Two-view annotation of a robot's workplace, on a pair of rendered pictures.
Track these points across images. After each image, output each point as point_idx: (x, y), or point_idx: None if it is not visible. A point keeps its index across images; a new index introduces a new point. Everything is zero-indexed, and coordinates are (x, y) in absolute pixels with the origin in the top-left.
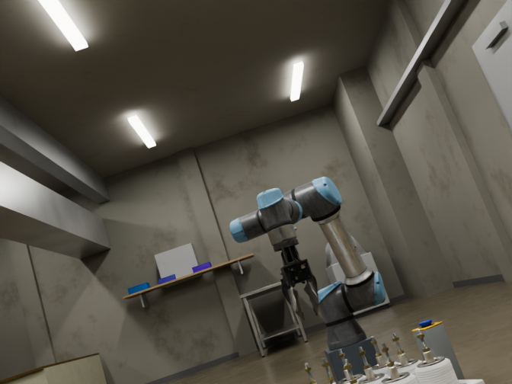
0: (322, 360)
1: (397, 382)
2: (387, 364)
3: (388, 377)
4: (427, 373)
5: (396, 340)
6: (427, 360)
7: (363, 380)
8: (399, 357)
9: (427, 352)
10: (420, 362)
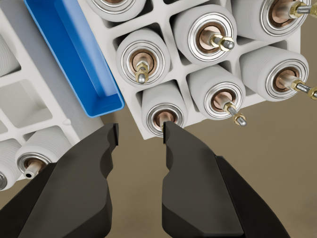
0: (138, 82)
1: (215, 119)
2: (225, 111)
3: (220, 85)
4: (260, 96)
5: (313, 16)
6: (282, 84)
7: (197, 31)
8: (285, 14)
9: (293, 90)
10: (298, 28)
